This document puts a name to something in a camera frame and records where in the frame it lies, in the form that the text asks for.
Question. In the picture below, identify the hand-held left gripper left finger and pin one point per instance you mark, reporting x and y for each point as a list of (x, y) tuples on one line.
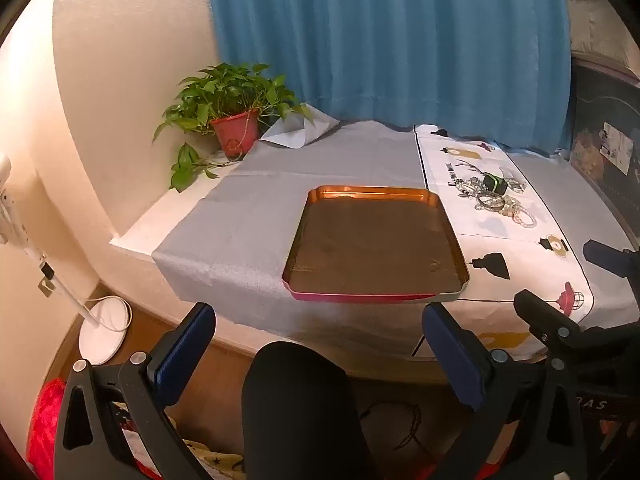
[(182, 355)]

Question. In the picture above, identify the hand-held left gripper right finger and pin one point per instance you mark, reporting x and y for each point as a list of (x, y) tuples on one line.
[(452, 360)]

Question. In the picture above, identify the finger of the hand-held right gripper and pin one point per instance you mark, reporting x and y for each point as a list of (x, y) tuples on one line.
[(542, 317), (607, 257)]

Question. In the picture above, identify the black box with green band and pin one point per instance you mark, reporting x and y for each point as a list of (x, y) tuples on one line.
[(495, 185)]

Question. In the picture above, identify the copper metal tray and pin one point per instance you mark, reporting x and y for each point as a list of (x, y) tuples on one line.
[(375, 245)]

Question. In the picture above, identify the white standing fan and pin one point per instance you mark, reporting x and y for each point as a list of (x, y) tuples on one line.
[(105, 330)]

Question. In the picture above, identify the white printed cloth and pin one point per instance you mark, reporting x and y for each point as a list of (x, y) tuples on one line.
[(500, 245)]

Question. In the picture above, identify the person's leg in black pants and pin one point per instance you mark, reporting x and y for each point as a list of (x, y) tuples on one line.
[(300, 410)]

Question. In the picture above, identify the grey cloth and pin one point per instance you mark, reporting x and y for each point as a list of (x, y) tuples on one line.
[(240, 220)]

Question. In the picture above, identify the dark printed board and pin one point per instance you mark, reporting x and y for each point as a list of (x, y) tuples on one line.
[(600, 110)]

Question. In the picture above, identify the green plant in red pot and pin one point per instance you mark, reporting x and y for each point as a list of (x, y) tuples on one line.
[(234, 132)]

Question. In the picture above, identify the beige cushion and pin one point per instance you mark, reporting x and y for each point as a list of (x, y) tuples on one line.
[(600, 20)]

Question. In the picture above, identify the blue curtain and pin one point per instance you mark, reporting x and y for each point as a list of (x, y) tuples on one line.
[(390, 35)]

